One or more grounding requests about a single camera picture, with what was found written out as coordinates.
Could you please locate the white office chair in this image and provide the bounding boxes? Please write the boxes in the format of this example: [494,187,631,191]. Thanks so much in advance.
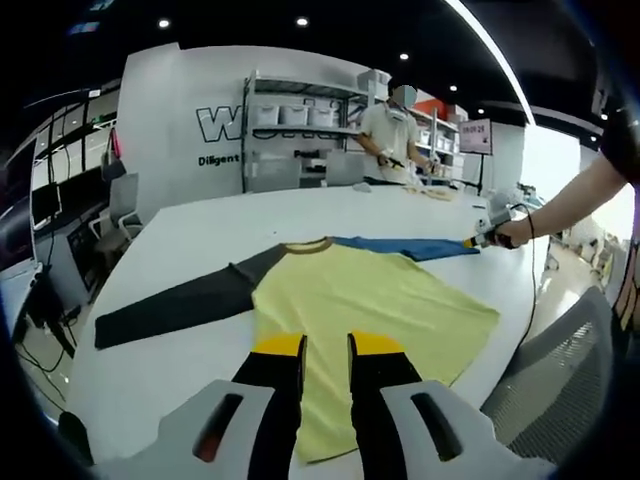
[89,172,144,246]

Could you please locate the yellow blue grey raglan garment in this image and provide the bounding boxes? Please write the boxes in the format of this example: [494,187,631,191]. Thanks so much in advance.
[94,234,501,464]

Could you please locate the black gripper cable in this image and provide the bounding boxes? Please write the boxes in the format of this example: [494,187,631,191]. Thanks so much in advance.
[514,202,547,351]

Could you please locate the black screen stand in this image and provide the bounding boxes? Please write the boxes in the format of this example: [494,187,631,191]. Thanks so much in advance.
[472,152,489,196]

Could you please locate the grey mesh chair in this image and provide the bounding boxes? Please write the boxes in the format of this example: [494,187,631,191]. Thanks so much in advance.
[482,284,632,464]

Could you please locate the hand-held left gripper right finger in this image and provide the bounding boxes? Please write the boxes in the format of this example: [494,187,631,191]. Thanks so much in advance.
[347,329,557,480]

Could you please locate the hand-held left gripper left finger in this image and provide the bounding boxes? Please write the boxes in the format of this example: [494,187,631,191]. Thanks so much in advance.
[99,332,308,480]

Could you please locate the person's black shirt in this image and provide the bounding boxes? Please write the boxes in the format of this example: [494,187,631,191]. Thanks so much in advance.
[597,97,640,334]

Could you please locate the person's right hand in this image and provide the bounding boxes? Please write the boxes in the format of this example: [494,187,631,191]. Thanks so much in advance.
[494,214,536,250]

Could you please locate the storage rack with boxes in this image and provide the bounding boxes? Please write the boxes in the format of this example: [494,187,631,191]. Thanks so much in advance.
[417,102,466,176]

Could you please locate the translucent grey box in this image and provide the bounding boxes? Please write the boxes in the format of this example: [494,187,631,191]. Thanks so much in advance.
[249,159,301,194]
[327,149,364,186]

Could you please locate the grey metal shelf unit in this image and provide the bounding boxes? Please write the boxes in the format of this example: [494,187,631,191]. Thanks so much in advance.
[243,69,391,194]

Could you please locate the pink timer screen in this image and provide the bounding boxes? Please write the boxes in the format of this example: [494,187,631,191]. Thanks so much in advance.
[459,119,494,155]

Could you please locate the black computer monitor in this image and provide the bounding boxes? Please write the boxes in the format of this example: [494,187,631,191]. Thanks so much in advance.
[32,182,61,231]

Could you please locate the pink grey hanging bag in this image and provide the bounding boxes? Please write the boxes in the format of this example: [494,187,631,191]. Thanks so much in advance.
[101,127,125,181]

